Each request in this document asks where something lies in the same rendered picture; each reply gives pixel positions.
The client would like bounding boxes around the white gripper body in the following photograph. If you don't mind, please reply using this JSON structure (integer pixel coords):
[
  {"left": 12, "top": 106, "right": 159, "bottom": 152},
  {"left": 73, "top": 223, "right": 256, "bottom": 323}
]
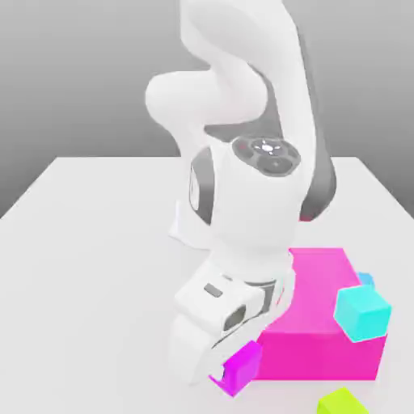
[{"left": 167, "top": 315, "right": 260, "bottom": 387}]

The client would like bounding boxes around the small magenta cube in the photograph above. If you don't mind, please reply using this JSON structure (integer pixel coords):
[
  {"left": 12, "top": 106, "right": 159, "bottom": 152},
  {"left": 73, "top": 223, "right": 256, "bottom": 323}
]
[{"left": 208, "top": 340, "right": 264, "bottom": 398}]

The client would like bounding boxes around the small yellow-green cube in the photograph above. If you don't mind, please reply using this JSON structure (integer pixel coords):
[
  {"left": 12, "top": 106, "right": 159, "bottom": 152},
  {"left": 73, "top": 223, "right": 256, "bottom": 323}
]
[{"left": 316, "top": 387, "right": 370, "bottom": 414}]

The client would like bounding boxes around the small cyan cube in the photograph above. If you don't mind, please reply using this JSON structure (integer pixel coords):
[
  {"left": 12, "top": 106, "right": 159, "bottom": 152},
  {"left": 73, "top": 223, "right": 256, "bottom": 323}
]
[{"left": 332, "top": 284, "right": 393, "bottom": 344}]

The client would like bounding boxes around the large pink box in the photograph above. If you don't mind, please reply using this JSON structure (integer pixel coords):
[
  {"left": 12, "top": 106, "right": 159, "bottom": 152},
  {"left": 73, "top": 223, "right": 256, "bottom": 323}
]
[{"left": 251, "top": 247, "right": 388, "bottom": 382}]

